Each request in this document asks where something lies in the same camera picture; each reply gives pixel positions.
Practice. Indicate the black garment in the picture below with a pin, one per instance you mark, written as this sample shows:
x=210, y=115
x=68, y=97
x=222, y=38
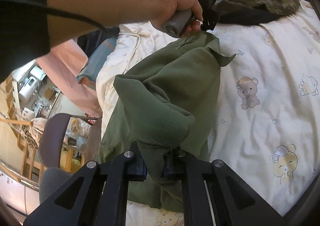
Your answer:
x=240, y=14

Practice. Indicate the purple folding chair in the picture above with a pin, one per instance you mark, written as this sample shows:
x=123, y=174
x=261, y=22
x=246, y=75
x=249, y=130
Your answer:
x=52, y=138

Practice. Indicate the person's left hand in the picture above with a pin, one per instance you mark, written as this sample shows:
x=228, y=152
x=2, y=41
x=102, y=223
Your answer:
x=177, y=8

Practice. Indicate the olive green pants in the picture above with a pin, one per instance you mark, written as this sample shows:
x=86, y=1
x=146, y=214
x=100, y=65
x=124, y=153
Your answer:
x=167, y=100

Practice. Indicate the teal bed headboard cushion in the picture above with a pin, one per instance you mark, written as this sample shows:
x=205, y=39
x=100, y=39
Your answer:
x=88, y=74

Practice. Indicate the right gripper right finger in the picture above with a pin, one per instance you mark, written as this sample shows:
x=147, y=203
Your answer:
x=213, y=194

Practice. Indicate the dark navy hanging cloth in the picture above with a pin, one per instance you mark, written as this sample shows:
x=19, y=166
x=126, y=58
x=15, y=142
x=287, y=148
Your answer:
x=89, y=42

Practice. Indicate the white water heater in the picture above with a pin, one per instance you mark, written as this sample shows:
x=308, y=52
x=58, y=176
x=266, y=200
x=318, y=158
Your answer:
x=27, y=90

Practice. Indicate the cream bear print duvet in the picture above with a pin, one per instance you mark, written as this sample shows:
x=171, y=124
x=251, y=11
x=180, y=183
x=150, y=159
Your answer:
x=267, y=125

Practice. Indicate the pink hanging curtain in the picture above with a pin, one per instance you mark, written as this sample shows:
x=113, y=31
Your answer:
x=62, y=65

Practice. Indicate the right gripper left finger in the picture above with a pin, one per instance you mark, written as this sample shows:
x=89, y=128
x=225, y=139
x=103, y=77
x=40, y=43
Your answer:
x=95, y=195

